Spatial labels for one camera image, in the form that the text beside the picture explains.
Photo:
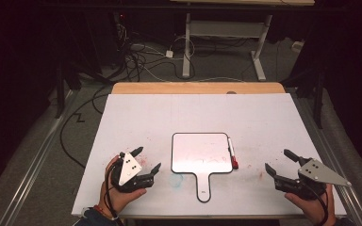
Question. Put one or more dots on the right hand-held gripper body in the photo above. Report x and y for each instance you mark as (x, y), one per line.
(317, 174)

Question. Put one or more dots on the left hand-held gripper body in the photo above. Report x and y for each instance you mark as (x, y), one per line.
(128, 166)

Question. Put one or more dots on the white marker with red cap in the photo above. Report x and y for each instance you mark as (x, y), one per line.
(232, 152)

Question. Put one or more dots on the person's right hand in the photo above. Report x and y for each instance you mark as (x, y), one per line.
(311, 208)

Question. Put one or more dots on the person's left hand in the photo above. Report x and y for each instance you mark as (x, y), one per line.
(114, 199)

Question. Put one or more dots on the black stand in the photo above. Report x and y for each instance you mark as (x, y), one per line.
(61, 91)
(318, 100)

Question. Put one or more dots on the person's left dark sleeve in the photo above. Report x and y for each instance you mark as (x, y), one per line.
(91, 219)

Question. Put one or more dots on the large white cover board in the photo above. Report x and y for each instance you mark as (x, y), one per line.
(201, 113)

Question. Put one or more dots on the white power adapter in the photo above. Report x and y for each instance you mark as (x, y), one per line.
(169, 54)

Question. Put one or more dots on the white power strip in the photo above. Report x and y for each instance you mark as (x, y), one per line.
(297, 46)

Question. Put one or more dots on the aluminium floor rail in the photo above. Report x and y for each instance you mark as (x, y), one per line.
(342, 175)
(34, 163)

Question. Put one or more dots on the white desk frame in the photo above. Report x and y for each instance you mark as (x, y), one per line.
(226, 29)

